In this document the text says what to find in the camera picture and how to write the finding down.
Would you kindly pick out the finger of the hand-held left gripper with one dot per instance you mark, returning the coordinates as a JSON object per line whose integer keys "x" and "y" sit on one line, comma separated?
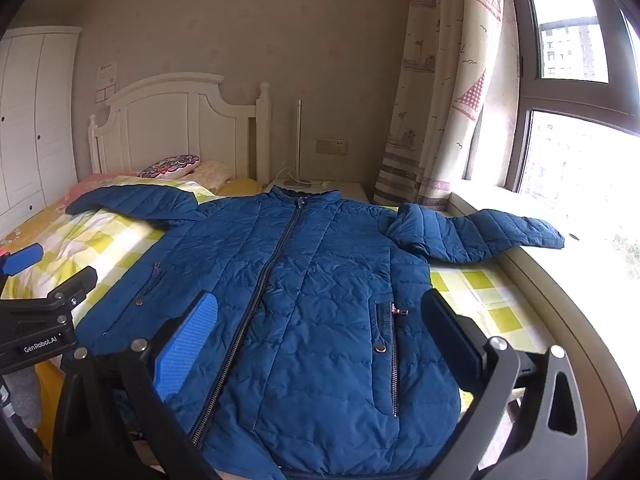
{"x": 25, "y": 257}
{"x": 75, "y": 284}

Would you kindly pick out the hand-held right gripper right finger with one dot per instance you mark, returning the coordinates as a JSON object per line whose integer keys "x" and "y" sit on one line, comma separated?
{"x": 447, "y": 335}

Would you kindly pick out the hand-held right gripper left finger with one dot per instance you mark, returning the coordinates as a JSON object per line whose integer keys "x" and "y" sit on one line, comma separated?
{"x": 187, "y": 350}

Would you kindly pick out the blue quilted puffer jacket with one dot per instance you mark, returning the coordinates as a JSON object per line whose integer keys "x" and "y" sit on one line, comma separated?
{"x": 310, "y": 285}

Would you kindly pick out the yellow checked bed sheet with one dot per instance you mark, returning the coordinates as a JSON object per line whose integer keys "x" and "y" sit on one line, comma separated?
{"x": 100, "y": 240}

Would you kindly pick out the pink blanket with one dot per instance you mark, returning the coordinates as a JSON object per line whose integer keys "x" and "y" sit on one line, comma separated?
{"x": 95, "y": 185}

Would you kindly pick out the beige window ledge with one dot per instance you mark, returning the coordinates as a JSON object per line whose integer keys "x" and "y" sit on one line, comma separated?
{"x": 560, "y": 300}

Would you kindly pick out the white wardrobe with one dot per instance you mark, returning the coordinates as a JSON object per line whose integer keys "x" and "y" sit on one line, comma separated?
{"x": 30, "y": 125}

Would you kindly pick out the colourful patterned pillow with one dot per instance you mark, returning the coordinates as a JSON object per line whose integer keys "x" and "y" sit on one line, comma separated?
{"x": 167, "y": 167}

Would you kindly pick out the yellow cloth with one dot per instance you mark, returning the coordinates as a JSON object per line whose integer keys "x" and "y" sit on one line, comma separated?
{"x": 242, "y": 186}

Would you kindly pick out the white nightstand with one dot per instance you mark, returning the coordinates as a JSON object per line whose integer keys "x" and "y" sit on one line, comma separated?
{"x": 350, "y": 191}

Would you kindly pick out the beige dotted pillow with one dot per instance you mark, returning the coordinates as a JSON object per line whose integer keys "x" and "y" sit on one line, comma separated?
{"x": 212, "y": 172}

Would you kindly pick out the white wooden bed headboard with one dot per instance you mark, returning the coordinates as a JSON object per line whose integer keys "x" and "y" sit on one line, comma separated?
{"x": 165, "y": 125}

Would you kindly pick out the dark framed window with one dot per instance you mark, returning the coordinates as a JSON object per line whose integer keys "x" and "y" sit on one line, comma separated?
{"x": 520, "y": 100}

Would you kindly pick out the printed beige curtain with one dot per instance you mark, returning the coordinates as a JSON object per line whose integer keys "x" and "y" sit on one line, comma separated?
{"x": 440, "y": 85}

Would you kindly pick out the white wall switches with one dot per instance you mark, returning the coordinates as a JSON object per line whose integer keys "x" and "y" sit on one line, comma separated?
{"x": 106, "y": 96}

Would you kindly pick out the white wall notice paper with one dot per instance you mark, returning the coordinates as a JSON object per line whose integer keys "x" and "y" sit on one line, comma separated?
{"x": 106, "y": 74}

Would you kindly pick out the beige wall socket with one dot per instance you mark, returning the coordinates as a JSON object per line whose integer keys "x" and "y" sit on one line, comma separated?
{"x": 331, "y": 146}

